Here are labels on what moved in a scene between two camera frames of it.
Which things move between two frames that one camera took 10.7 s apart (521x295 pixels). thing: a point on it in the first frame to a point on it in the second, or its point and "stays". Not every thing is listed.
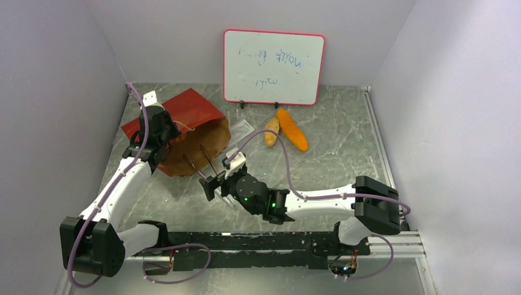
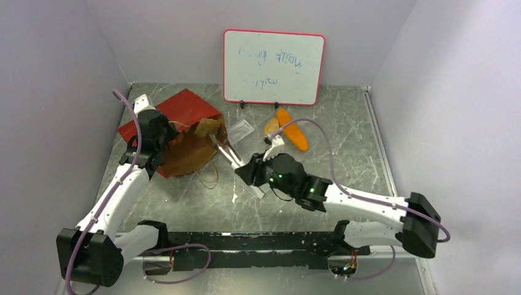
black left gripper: x=175 y=132 stays
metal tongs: x=193 y=165 to x=226 y=150
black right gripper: x=210 y=184 to x=251 y=172
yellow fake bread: x=270 y=137 stays
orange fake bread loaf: x=292 y=130 stays
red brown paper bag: x=205 y=133 stays
